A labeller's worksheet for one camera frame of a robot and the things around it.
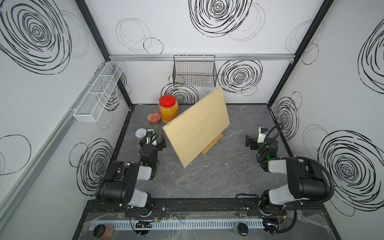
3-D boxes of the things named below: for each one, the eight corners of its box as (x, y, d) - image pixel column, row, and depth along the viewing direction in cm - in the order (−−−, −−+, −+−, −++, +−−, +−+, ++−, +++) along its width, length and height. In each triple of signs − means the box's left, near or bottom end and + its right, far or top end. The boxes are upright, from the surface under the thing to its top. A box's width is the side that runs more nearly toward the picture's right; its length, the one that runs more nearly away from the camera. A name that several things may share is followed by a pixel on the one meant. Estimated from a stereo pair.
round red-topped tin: (147, 125, 109) (145, 121, 106) (149, 115, 115) (148, 112, 112) (159, 125, 109) (158, 121, 106) (161, 115, 115) (160, 112, 112)
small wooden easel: (202, 155, 94) (202, 151, 89) (220, 137, 103) (221, 132, 98) (204, 157, 93) (204, 153, 89) (222, 138, 102) (223, 134, 97)
